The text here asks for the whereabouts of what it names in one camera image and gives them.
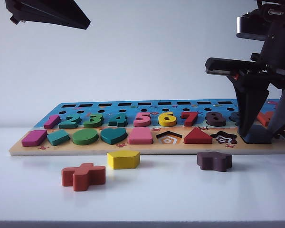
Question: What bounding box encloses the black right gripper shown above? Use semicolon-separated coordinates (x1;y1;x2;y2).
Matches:
204;57;285;143

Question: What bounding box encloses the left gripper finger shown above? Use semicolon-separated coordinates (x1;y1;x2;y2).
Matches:
5;0;91;25
7;9;90;30

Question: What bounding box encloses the navy rectangular block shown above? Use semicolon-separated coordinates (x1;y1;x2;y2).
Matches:
242;125;274;145

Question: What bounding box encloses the orange number ten piece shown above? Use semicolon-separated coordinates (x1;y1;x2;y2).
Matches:
256;111;280;127

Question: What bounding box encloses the navy number nine piece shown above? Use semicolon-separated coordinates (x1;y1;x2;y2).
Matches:
229;112;240;126

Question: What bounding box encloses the dark purple number eight piece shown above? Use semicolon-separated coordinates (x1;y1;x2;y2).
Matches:
205;111;227;127

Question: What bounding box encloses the dark purple star block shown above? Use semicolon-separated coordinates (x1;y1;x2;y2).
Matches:
196;151;233;172

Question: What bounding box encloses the red triangle shape piece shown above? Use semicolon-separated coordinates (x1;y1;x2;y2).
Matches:
184;127;211;144

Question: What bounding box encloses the red number seven piece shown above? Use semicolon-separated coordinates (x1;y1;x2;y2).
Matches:
181;111;200;127

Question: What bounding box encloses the magenta number one piece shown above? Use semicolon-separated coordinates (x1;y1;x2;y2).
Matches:
44;114;60;130

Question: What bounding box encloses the yellow number six piece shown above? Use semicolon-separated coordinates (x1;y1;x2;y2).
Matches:
158;111;178;127

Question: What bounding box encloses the teal number two piece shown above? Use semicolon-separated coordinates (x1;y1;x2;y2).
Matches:
58;114;82;130

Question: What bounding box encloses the green number three piece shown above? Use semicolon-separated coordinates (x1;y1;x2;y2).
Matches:
83;114;104;128

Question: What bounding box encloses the magenta rectangle shape piece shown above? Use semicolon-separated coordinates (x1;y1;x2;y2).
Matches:
21;130;48;147

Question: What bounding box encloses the teal square shape piece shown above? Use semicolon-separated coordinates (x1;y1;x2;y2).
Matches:
47;130;71;146

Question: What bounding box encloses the pink number five piece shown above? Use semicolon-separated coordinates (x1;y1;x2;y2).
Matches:
133;112;152;128

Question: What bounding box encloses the green circle shape piece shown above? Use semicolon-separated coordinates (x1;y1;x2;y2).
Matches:
72;128;98;145

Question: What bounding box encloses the pink trapezoid shape piece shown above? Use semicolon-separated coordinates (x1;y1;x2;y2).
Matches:
128;127;154;145

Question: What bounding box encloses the teal number four piece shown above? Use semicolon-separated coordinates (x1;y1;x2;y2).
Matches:
108;113;129;127

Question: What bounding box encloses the teal heart shape piece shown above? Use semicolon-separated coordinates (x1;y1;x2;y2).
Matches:
100;127;128;145

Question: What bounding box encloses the blue wooden number puzzle board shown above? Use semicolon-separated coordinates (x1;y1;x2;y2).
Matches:
9;99;285;157

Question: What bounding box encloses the yellow pentagon block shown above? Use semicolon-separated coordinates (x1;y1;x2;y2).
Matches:
106;150;141;170

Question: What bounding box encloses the orange cross block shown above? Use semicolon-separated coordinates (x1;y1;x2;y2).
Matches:
61;162;106;192

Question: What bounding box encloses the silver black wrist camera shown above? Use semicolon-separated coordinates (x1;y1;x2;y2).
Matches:
236;14;270;40

